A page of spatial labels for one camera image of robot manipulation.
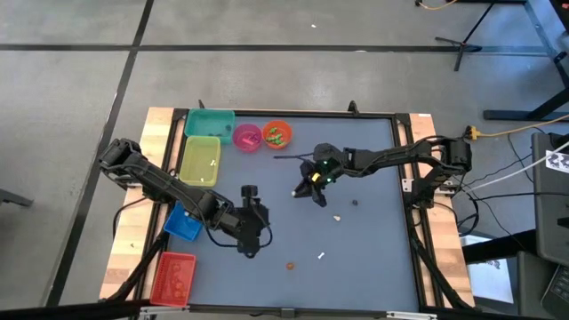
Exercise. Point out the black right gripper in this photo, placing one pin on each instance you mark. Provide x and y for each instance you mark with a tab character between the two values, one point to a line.
322	171

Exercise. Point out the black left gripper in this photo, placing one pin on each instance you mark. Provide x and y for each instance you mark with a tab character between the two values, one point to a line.
251	222

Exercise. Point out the blue plastic basket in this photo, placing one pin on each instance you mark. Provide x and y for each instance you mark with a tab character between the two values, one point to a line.
180	224

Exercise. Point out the yellow-green plastic basket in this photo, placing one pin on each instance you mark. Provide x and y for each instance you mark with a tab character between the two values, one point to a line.
195	155

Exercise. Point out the teal plastic basket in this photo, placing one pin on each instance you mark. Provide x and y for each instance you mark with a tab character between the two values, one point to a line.
204	121

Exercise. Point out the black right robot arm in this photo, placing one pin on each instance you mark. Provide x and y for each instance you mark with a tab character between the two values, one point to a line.
400	155

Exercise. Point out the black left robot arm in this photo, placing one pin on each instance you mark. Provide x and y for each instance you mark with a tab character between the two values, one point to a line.
169	186

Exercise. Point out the orange plastic bowl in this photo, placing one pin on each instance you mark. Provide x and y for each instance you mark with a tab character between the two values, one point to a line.
286	129

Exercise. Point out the pink plastic stick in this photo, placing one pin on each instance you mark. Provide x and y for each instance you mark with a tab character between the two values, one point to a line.
249	142

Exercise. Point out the pink plastic bowl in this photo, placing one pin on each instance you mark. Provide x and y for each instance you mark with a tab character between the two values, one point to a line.
242	132

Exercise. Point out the blue-grey table mat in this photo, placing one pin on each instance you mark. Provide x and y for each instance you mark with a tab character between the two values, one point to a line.
355	266

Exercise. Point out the red plastic basket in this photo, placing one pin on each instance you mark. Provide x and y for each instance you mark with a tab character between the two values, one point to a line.
166	284

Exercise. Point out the yellow power plug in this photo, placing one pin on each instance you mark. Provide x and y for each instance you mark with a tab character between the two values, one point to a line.
472	132

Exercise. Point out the white paper sheet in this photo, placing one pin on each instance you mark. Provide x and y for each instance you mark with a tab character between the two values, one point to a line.
489	280

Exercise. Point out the black tripod stand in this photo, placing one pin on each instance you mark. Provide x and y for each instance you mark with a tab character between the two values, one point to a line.
463	44

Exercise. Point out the grey floor object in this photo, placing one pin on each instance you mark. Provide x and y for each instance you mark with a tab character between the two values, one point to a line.
13	197

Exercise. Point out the dark grey cabinet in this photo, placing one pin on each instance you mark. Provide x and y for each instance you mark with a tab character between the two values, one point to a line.
549	213

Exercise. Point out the white marker tag paper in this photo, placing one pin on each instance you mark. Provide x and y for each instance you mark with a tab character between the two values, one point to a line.
559	162

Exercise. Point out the dark keyboard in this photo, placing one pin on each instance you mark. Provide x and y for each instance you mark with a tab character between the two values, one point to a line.
558	289

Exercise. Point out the black metal table frame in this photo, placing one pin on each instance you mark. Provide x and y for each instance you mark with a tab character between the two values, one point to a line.
289	113

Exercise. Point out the silver mounting bracket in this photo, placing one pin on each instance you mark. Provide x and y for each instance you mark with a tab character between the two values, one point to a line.
406	185

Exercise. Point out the black desk frame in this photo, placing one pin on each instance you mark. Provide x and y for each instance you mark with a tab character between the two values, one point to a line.
511	115

